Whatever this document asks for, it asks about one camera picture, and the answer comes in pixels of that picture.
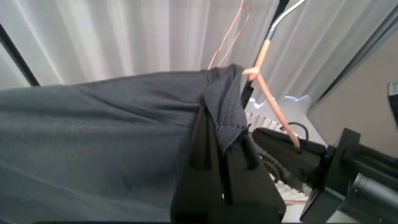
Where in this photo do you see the white laundry basket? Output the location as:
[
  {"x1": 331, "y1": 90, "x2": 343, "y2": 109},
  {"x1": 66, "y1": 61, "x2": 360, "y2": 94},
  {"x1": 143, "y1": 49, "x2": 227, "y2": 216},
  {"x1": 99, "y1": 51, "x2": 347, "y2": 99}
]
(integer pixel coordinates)
[{"x1": 244, "y1": 111, "x2": 312, "y2": 205}]

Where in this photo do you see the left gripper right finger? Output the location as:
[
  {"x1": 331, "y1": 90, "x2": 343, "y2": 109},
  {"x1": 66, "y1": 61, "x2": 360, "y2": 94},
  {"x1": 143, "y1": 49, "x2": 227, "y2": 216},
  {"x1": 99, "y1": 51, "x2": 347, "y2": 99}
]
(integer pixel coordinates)
[{"x1": 223, "y1": 132, "x2": 287, "y2": 223}]

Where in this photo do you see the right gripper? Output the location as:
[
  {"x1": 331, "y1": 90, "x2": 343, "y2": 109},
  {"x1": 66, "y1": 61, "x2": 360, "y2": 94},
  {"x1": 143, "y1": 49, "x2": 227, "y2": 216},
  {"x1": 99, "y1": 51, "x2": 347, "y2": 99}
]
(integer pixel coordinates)
[{"x1": 252, "y1": 127, "x2": 398, "y2": 224}]

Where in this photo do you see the black clothes rack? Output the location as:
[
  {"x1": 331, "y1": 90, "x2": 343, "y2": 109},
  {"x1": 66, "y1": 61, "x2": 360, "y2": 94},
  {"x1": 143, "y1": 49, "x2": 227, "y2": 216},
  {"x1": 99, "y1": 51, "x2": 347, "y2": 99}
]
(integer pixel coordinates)
[{"x1": 0, "y1": 0, "x2": 290, "y2": 110}]

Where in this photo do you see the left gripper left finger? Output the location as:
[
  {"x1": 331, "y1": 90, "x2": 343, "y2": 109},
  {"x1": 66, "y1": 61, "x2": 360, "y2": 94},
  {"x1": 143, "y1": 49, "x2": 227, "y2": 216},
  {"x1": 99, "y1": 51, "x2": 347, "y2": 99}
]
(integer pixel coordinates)
[{"x1": 170, "y1": 99, "x2": 224, "y2": 223}]

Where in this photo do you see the white curtain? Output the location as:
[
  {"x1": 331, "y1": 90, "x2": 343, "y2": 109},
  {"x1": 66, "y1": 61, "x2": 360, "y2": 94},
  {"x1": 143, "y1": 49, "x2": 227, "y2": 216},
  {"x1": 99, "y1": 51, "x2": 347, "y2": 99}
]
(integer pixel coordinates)
[{"x1": 0, "y1": 0, "x2": 398, "y2": 105}]

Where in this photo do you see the dark grey t-shirt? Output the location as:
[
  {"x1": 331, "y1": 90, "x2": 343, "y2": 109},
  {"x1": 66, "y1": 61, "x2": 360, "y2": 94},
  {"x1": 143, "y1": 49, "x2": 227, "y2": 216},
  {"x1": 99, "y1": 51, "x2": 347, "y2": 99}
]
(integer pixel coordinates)
[{"x1": 0, "y1": 63, "x2": 251, "y2": 223}]

